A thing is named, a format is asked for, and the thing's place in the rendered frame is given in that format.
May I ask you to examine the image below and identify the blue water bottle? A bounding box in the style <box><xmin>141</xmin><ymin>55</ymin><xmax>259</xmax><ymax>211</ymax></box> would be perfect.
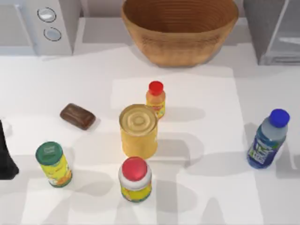
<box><xmin>246</xmin><ymin>108</ymin><xmax>291</xmax><ymax>170</ymax></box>

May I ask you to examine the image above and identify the yellow green-lidded can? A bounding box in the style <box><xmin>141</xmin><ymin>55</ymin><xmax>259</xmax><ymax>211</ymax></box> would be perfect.
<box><xmin>35</xmin><ymin>141</ymin><xmax>73</xmax><ymax>188</ymax></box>

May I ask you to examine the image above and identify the large yellow can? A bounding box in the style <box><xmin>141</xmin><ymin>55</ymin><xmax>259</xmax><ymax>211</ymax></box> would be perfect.
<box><xmin>119</xmin><ymin>104</ymin><xmax>158</xmax><ymax>160</ymax></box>

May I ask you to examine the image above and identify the small orange red-capped bottle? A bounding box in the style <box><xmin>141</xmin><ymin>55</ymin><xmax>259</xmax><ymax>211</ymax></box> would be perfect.
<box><xmin>145</xmin><ymin>81</ymin><xmax>166</xmax><ymax>120</ymax></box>

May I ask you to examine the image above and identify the yellow red-lidded jar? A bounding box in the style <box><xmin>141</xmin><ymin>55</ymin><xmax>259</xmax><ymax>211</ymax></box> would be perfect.
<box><xmin>118</xmin><ymin>156</ymin><xmax>152</xmax><ymax>203</ymax></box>

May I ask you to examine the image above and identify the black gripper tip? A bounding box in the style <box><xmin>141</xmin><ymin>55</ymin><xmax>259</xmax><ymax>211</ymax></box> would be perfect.
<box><xmin>0</xmin><ymin>120</ymin><xmax>20</xmax><ymax>180</ymax></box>

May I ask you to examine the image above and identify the pale microwave oven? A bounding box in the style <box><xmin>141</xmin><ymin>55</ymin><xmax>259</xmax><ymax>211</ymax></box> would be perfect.
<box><xmin>0</xmin><ymin>0</ymin><xmax>82</xmax><ymax>56</ymax></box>

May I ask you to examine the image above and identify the grey microwave knob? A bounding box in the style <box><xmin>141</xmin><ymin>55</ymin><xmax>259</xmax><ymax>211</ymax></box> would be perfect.
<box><xmin>37</xmin><ymin>7</ymin><xmax>57</xmax><ymax>23</ymax></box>
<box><xmin>43</xmin><ymin>26</ymin><xmax>62</xmax><ymax>42</ymax></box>

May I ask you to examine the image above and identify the brown bread loaf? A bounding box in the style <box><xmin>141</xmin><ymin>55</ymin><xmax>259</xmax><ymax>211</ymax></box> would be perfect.
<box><xmin>59</xmin><ymin>103</ymin><xmax>97</xmax><ymax>131</ymax></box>

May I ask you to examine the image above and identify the woven wooden basket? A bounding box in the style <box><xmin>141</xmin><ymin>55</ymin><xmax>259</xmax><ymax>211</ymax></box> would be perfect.
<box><xmin>120</xmin><ymin>0</ymin><xmax>240</xmax><ymax>68</ymax></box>

